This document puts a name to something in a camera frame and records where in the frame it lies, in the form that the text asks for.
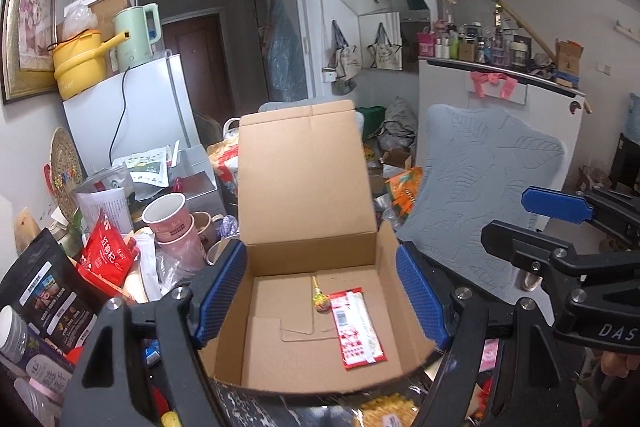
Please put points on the canvas tote bag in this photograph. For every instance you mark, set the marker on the canvas tote bag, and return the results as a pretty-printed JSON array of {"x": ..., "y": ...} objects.
[{"x": 347, "y": 54}]

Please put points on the red white snack packet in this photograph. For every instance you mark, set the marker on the red white snack packet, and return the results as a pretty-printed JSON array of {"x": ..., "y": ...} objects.
[{"x": 357, "y": 332}]

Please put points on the cardboard box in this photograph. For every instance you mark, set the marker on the cardboard box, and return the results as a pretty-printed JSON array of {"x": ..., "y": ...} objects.
[{"x": 300, "y": 167}]

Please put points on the grey bag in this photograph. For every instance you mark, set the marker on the grey bag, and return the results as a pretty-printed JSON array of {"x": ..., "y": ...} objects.
[{"x": 400, "y": 122}]

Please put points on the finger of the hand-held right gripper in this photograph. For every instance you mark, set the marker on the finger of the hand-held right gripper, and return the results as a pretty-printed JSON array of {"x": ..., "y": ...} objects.
[
  {"x": 510, "y": 242},
  {"x": 550, "y": 204}
]

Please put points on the person's right hand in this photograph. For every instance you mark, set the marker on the person's right hand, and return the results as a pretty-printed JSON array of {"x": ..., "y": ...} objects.
[{"x": 617, "y": 363}]

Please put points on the gold framed picture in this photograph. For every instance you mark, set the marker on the gold framed picture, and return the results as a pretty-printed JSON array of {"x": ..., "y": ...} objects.
[{"x": 35, "y": 22}]

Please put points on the red yellow snack bag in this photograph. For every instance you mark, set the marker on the red yellow snack bag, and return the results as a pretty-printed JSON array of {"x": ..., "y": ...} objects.
[{"x": 225, "y": 167}]

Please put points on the white lidded jar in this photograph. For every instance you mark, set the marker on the white lidded jar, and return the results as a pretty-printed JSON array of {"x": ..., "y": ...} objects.
[{"x": 12, "y": 332}]

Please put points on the orange snack bag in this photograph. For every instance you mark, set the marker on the orange snack bag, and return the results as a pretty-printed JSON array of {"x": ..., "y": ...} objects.
[{"x": 402, "y": 192}]

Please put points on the grey storage box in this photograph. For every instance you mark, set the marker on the grey storage box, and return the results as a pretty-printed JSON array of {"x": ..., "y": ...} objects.
[{"x": 200, "y": 182}]

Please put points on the white plastic bag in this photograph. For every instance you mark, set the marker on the white plastic bag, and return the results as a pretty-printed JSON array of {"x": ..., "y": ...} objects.
[{"x": 77, "y": 19}]

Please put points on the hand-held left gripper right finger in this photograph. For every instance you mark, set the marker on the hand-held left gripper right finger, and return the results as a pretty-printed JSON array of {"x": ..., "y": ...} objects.
[{"x": 420, "y": 297}]

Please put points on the blue plastic garment cover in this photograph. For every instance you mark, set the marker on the blue plastic garment cover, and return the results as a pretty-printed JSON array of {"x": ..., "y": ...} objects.
[{"x": 285, "y": 47}]

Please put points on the white counter cabinet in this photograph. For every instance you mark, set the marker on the white counter cabinet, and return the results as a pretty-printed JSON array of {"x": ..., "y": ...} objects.
[{"x": 545, "y": 117}]

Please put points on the round woven mat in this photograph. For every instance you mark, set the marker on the round woven mat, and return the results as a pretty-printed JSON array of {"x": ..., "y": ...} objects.
[{"x": 65, "y": 167}]

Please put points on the yellow cracker packet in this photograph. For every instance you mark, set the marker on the yellow cracker packet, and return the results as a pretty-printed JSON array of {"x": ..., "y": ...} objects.
[{"x": 390, "y": 412}]

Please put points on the green bag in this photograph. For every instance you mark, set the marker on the green bag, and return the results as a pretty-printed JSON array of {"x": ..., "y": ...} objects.
[{"x": 372, "y": 119}]

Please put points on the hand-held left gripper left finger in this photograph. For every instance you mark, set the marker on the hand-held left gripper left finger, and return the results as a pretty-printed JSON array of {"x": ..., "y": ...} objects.
[{"x": 220, "y": 292}]

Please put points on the row of cosmetic bottles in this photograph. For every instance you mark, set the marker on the row of cosmetic bottles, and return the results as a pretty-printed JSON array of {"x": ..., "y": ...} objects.
[{"x": 480, "y": 47}]

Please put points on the white paper bag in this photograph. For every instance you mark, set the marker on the white paper bag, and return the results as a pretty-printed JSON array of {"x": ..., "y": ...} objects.
[{"x": 105, "y": 207}]

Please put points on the lollipop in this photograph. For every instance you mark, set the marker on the lollipop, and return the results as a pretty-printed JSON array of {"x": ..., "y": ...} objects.
[{"x": 319, "y": 301}]

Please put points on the white fridge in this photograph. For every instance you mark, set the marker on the white fridge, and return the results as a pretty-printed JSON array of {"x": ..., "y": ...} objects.
[{"x": 150, "y": 107}]

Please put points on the yellow pot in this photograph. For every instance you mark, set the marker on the yellow pot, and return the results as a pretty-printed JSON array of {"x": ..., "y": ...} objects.
[{"x": 80, "y": 62}]

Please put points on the small open carton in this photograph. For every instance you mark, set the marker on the small open carton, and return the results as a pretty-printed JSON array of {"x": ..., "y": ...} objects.
[{"x": 569, "y": 59}]

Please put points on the brown door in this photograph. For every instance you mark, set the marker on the brown door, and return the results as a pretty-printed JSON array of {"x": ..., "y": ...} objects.
[{"x": 200, "y": 57}]

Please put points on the tall brown carton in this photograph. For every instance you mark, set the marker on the tall brown carton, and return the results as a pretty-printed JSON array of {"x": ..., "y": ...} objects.
[{"x": 107, "y": 14}]

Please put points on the green white package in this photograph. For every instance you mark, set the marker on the green white package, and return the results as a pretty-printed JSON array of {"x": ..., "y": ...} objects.
[{"x": 145, "y": 172}]

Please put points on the green electric kettle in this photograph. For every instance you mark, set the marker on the green electric kettle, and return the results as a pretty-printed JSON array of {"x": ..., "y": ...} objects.
[{"x": 132, "y": 37}]

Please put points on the beige mug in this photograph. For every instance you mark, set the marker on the beige mug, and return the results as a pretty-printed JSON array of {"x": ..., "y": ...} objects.
[{"x": 207, "y": 227}]

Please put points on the pink bow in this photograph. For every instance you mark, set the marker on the pink bow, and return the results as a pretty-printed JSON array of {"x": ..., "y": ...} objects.
[{"x": 492, "y": 84}]

